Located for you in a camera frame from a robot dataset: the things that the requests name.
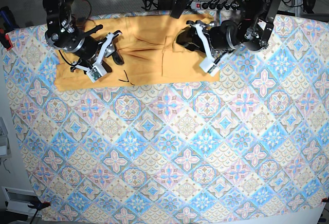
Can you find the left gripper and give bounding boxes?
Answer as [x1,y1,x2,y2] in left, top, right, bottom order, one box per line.
[176,20,239,77]

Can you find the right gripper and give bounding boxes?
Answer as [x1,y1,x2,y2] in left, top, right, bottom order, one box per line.
[70,25,123,82]

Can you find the yellow T-shirt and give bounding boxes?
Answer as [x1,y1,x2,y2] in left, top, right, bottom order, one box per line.
[54,14,220,91]

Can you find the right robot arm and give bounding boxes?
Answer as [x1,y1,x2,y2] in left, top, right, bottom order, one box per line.
[43,0,124,83]

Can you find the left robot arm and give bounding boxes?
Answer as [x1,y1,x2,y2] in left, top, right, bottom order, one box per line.
[176,0,281,77]

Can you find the black clamp on table edge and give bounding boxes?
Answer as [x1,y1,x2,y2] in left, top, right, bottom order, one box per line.
[170,0,189,19]

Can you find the red black clamp left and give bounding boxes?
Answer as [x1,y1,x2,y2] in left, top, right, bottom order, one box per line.
[0,28,13,51]

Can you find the patterned blue pink tablecloth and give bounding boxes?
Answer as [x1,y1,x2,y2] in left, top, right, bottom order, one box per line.
[1,15,328,223]

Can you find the orange black clamp bottom left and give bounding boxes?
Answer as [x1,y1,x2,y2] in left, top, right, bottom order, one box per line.
[28,201,51,211]

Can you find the white power strip red switch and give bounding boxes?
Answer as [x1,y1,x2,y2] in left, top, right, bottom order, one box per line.
[190,1,231,11]

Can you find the blue handled tool left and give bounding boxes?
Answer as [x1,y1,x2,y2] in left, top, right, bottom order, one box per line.
[1,6,19,32]

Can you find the white aluminium rail bottom left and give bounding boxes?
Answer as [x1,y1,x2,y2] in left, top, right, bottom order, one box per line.
[1,186,39,216]

